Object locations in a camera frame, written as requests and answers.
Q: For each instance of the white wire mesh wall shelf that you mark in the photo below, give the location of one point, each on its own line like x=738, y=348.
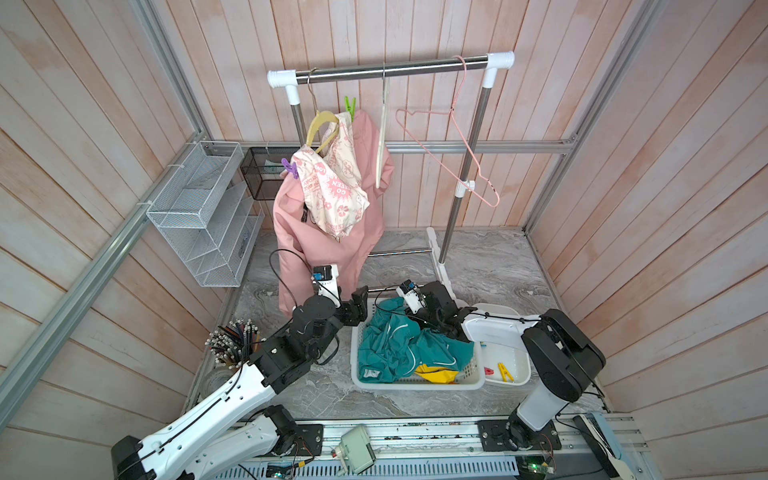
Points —
x=207, y=217

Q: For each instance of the dark mesh wall basket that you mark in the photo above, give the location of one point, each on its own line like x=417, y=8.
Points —
x=263, y=170

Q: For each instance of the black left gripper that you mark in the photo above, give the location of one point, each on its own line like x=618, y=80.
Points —
x=356, y=310

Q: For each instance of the red cup of pencils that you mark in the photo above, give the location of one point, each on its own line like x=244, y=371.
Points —
x=233, y=343

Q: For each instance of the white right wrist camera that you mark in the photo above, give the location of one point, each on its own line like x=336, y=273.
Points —
x=412, y=296

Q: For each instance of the yellow jacket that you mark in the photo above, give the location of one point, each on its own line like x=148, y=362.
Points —
x=436, y=374

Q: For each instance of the yellow-green plastic hanger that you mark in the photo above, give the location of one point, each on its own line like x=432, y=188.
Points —
x=322, y=118

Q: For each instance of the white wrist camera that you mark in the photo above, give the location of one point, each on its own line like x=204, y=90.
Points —
x=412, y=296
x=325, y=280

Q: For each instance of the metal clothes rack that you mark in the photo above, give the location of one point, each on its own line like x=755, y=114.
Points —
x=291, y=79

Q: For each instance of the white plastic tray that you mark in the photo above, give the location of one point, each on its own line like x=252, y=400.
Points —
x=501, y=328

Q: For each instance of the yellow clothespin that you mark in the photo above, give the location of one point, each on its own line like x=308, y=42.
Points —
x=506, y=376

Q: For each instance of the purple clothespin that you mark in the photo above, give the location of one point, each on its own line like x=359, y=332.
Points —
x=290, y=169

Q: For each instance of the green sweatshirt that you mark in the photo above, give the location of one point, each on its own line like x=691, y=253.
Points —
x=393, y=345

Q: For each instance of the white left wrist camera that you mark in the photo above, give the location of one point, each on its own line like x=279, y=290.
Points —
x=325, y=280

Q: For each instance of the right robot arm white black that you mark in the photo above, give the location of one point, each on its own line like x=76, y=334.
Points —
x=565, y=359

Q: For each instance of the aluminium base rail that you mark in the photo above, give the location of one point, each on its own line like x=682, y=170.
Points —
x=583, y=445

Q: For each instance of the floral pink white garment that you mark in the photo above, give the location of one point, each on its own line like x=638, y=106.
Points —
x=331, y=182

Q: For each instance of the green-white box on rail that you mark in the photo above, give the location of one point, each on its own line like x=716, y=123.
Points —
x=354, y=452

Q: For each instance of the white perforated laundry basket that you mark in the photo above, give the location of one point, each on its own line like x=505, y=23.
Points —
x=472, y=377

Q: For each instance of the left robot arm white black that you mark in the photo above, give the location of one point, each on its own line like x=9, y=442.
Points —
x=239, y=420

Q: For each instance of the white hanger with metal hook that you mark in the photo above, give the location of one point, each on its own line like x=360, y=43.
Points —
x=380, y=160

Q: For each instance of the pink jacket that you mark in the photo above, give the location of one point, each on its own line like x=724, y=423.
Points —
x=303, y=245

